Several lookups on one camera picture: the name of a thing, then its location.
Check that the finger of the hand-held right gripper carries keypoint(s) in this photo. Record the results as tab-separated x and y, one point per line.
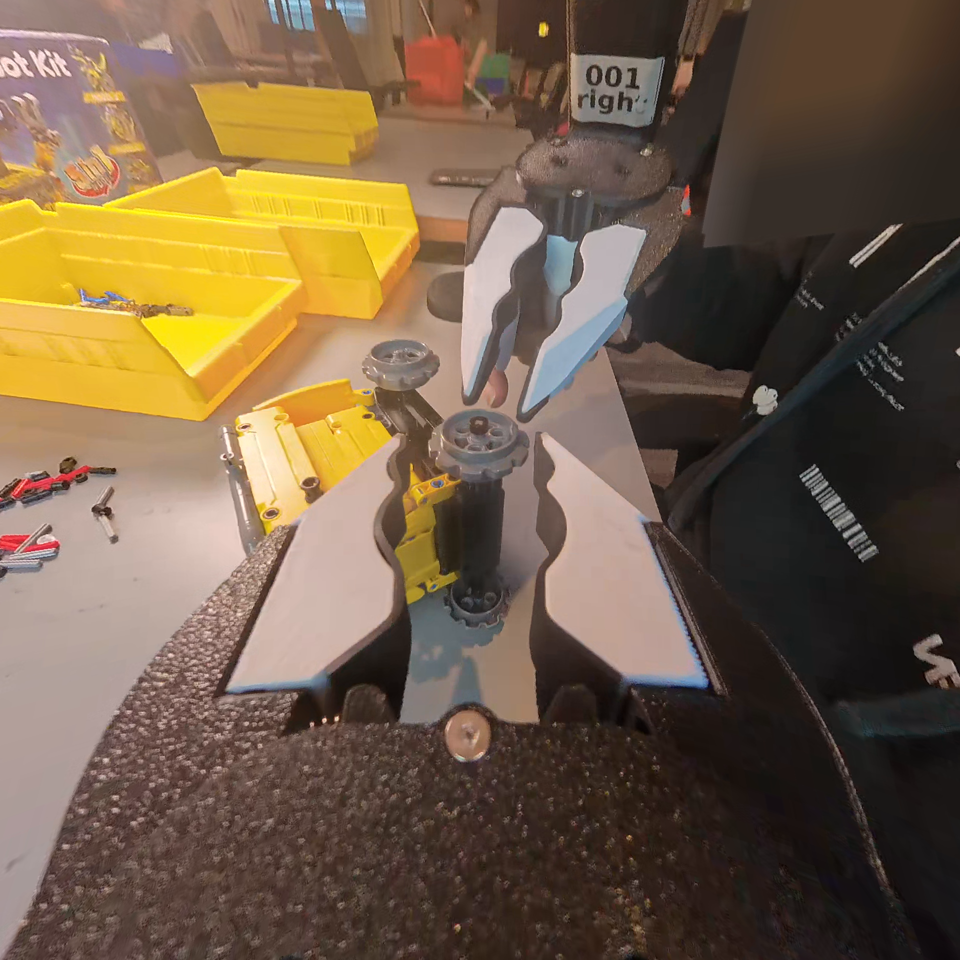
487	277
600	292

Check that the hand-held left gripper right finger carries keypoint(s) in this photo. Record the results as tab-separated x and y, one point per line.
615	600

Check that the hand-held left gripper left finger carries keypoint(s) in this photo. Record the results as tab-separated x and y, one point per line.
322	585

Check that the yellow black toy brick vehicle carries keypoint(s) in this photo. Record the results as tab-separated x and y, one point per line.
330	442

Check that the person's right forearm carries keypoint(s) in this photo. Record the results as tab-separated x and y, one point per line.
712	300

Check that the grey desk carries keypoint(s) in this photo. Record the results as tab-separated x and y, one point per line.
112	637

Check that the person's right hand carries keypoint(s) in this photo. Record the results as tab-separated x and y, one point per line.
496	386

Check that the black remote control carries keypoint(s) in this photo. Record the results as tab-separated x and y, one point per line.
461	178

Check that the adjoining grey table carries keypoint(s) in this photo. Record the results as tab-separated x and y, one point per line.
420	150

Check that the yellow plastic storage bin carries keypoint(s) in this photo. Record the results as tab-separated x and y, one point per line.
112	375
285	127
322	195
330	277

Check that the red plastic crate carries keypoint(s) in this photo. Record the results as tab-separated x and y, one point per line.
435	71

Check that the grey axle with black connector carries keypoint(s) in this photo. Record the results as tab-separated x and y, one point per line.
105	514

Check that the pile of red black pins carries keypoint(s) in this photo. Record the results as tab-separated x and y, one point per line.
37	487

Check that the heap of grey brick parts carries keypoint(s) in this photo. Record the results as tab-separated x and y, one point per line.
135	304

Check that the blue toy kit box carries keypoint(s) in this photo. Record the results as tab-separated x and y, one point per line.
67	120

